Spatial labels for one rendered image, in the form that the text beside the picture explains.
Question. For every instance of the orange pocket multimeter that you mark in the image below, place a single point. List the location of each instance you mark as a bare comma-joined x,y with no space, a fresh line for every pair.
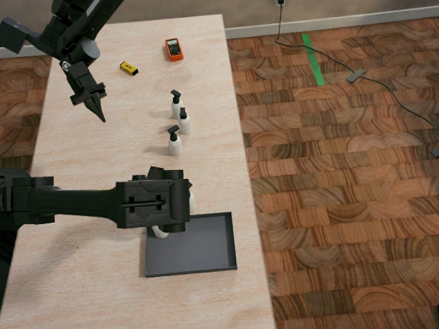
174,49

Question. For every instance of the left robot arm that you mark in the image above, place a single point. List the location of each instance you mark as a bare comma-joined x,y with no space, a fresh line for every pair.
75,41

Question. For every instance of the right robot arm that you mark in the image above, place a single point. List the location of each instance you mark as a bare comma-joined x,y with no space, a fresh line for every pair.
163,203

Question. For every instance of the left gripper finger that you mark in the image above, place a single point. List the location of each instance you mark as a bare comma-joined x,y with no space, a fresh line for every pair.
97,102
91,106

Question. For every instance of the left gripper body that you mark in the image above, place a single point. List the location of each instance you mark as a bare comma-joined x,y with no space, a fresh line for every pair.
79,98

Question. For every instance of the white pump bottle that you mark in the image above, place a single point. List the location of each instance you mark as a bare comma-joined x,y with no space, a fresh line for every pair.
191,199
159,233
184,122
174,142
176,104

